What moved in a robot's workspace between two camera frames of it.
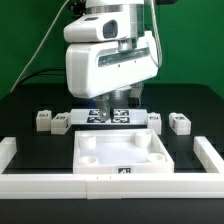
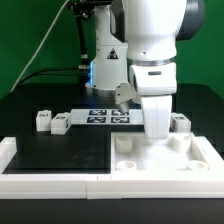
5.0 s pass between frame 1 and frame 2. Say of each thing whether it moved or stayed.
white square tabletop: moved
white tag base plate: stayed
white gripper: moved
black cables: stayed
